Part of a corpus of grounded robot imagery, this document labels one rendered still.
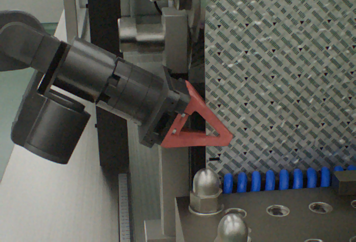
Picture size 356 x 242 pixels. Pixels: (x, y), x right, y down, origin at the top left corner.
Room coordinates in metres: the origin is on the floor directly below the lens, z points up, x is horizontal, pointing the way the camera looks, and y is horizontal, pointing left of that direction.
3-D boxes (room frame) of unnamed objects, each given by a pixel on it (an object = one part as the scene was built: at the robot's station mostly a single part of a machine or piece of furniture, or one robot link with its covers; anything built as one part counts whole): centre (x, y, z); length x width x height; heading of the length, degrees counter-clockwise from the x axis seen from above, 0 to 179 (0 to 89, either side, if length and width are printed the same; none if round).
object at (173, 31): (0.74, 0.02, 1.05); 0.06 x 0.05 x 0.31; 95
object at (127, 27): (0.73, 0.06, 1.18); 0.04 x 0.02 x 0.04; 5
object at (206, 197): (0.57, -0.03, 1.05); 0.04 x 0.04 x 0.04
